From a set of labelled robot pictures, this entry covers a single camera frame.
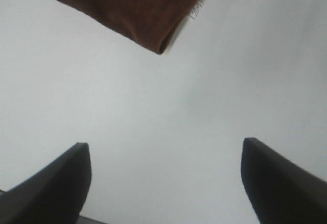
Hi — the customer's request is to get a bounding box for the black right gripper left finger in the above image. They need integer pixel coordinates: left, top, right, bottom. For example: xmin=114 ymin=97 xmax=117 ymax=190
xmin=1 ymin=143 xmax=91 ymax=223

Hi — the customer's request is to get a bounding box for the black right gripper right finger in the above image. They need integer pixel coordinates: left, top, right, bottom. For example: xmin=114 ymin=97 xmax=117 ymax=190
xmin=241 ymin=138 xmax=326 ymax=223

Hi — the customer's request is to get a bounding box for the brown towel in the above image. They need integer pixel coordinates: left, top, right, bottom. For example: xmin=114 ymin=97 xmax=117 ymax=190
xmin=57 ymin=0 xmax=198 ymax=54

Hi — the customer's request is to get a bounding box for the white towel label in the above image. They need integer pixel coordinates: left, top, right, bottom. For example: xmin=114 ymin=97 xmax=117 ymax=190
xmin=188 ymin=1 xmax=203 ymax=20

